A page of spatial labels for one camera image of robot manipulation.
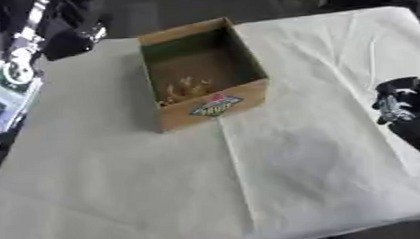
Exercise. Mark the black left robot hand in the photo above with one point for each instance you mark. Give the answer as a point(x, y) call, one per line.
point(71, 41)

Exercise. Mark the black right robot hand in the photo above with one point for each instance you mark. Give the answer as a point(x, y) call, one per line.
point(415, 124)

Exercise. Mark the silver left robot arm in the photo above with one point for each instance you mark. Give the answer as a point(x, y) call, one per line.
point(8, 88)

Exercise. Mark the tan cardboard box green inside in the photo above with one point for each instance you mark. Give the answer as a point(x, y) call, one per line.
point(219, 104)

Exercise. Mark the tan yellow toy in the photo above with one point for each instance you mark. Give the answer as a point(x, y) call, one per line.
point(187, 89)

